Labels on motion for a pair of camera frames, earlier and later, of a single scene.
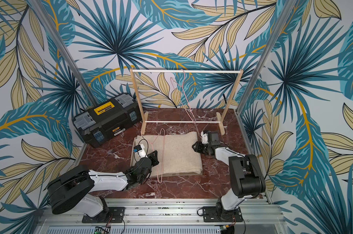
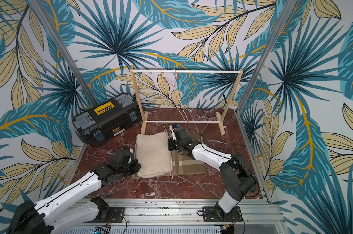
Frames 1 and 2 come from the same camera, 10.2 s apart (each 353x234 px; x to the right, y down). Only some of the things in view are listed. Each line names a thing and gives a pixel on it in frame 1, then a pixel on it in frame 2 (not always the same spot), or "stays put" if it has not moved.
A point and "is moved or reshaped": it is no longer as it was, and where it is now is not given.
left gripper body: [154, 162] → [130, 168]
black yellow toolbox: [98, 126] stays put
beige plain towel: [176, 155] is moved or reshaped
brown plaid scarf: [132, 162] is moved or reshaped
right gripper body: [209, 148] → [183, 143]
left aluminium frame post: [40, 9] stays put
